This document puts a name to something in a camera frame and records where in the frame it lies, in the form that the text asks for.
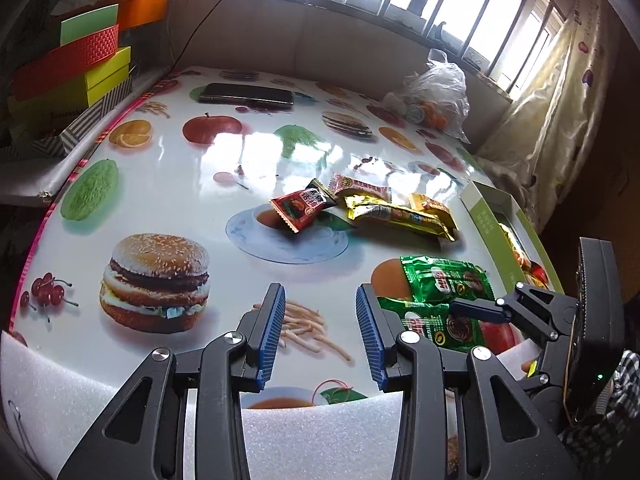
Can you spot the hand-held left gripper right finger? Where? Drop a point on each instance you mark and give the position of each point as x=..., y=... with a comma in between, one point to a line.
x=372, y=340

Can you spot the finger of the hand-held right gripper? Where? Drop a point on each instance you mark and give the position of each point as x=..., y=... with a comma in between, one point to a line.
x=480, y=310
x=547, y=385

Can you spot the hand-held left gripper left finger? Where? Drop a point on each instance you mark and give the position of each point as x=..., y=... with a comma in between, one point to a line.
x=272, y=332

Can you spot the green snack packet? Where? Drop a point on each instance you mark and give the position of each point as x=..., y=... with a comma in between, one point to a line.
x=430, y=325
x=445, y=277

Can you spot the green cardboard box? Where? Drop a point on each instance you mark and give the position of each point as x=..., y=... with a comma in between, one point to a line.
x=492, y=230

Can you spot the long gold snack packet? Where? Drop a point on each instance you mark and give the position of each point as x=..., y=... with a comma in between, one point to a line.
x=400, y=215

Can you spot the white brown candy packet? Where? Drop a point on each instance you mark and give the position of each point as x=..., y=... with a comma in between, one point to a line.
x=362, y=187

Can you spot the person's right forearm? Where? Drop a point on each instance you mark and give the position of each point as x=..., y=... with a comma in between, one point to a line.
x=620, y=395

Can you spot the white foam sheet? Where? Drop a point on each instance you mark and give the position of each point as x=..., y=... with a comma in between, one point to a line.
x=50, y=400
x=512, y=360

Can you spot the red black snack packet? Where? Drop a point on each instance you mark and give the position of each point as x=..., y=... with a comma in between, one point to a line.
x=300, y=205

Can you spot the cream patterned curtain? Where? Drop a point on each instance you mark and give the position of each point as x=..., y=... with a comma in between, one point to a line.
x=560, y=110

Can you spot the clear plastic bag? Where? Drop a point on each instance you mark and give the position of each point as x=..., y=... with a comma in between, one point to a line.
x=440, y=85

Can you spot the black smartphone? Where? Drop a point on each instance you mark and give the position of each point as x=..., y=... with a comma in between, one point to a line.
x=245, y=94

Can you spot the black white striped box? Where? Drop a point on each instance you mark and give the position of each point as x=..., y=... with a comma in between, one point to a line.
x=80, y=130

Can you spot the black binder clip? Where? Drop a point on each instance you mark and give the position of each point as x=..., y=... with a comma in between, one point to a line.
x=441, y=31

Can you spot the yellow-green box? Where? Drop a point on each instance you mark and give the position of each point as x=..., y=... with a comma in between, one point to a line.
x=107, y=72

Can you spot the red patterned box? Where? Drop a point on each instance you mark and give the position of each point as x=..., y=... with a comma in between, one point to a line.
x=50, y=67

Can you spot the green box lid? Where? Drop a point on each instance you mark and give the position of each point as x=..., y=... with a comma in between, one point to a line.
x=87, y=25

